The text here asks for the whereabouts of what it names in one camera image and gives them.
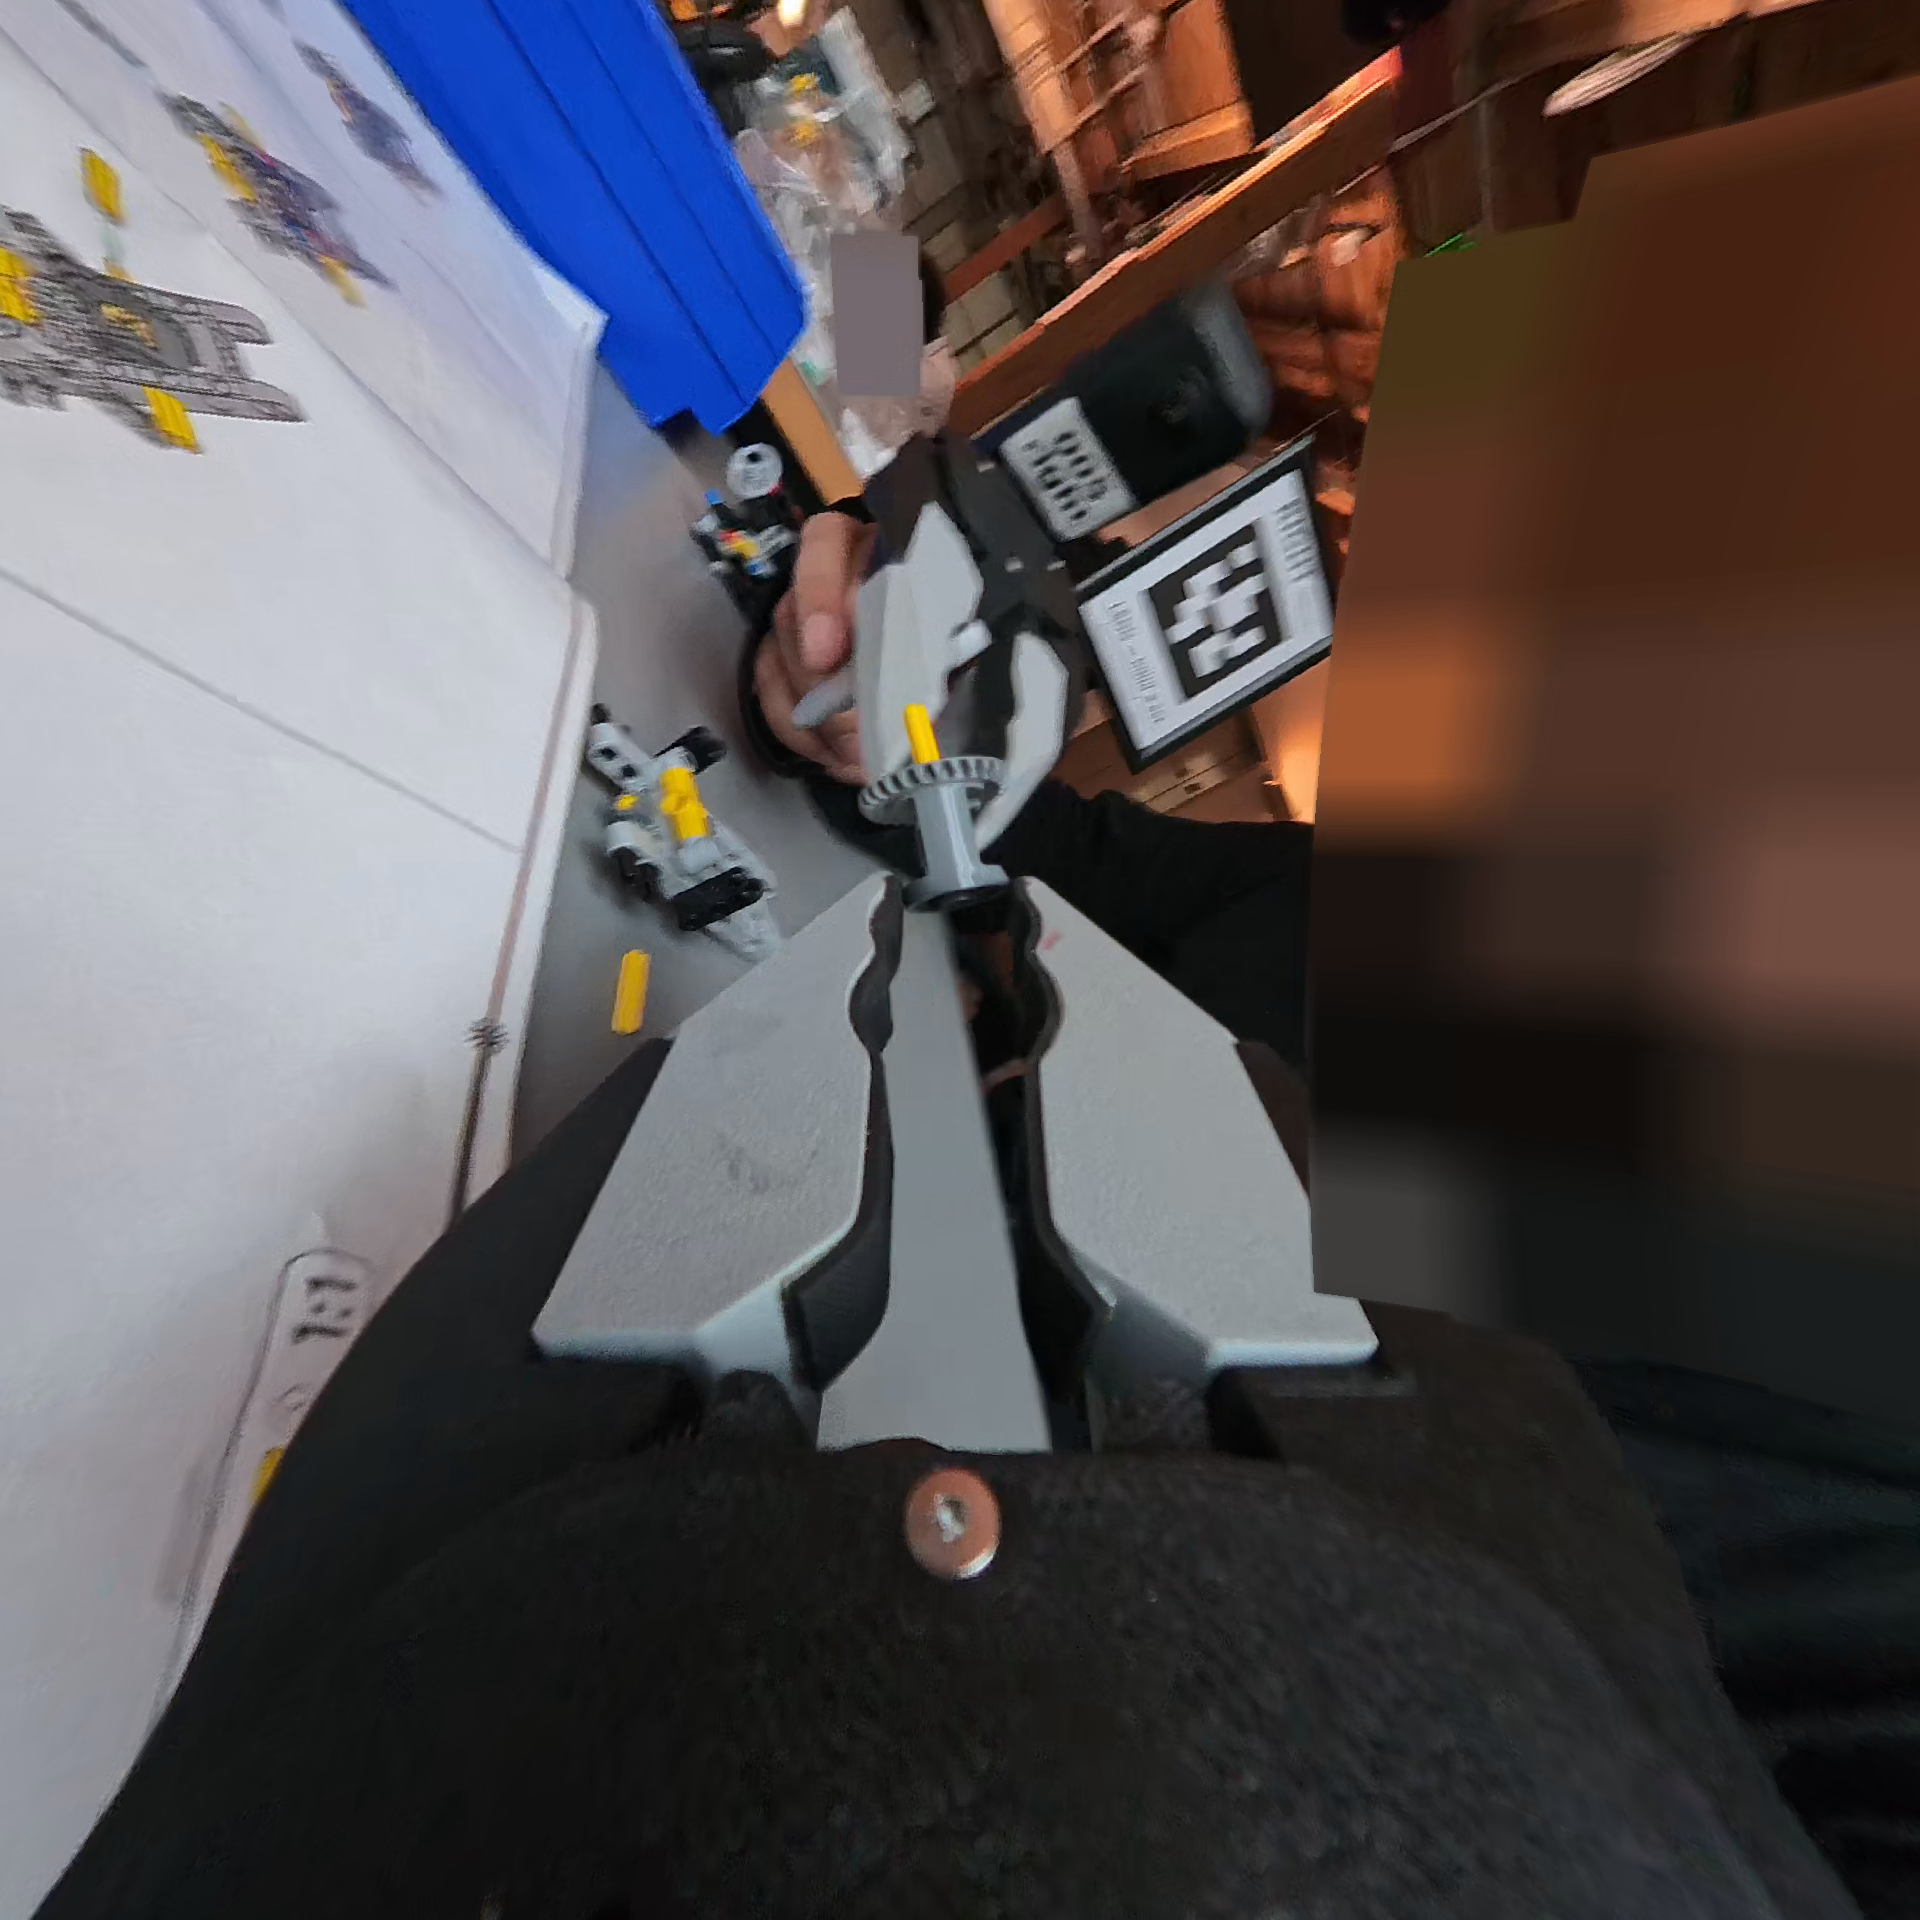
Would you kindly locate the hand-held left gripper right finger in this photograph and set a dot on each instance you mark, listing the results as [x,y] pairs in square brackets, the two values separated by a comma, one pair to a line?
[1185,1168]

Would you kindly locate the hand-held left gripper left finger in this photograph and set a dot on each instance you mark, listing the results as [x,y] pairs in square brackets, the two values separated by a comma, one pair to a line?
[723,1168]

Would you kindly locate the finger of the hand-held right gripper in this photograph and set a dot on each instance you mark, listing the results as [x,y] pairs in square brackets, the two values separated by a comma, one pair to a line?
[913,633]
[1041,705]

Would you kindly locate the yellow lego axle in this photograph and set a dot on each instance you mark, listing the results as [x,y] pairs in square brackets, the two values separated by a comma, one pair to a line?
[921,733]
[631,991]

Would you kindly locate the grey lego differential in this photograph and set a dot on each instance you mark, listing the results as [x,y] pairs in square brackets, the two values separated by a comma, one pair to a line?
[944,834]

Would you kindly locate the grey lego frame assembly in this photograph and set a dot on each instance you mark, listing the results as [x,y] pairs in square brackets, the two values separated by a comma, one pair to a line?
[677,848]

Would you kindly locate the small black grey lego assembly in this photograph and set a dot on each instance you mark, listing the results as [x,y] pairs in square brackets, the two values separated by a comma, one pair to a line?
[752,534]

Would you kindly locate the white lego instruction booklet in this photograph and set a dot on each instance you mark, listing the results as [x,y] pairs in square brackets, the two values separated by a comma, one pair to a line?
[299,749]

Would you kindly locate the person's right hand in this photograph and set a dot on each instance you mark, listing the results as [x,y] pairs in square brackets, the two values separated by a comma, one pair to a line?
[817,620]

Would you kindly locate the clear plastic bags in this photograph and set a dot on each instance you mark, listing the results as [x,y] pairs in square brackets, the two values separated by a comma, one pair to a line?
[802,147]

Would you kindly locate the wooden shelf rack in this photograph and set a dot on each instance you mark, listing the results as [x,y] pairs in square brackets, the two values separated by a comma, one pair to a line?
[1246,185]

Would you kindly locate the blue plastic bin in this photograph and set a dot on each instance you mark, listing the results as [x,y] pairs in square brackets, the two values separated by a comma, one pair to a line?
[598,185]

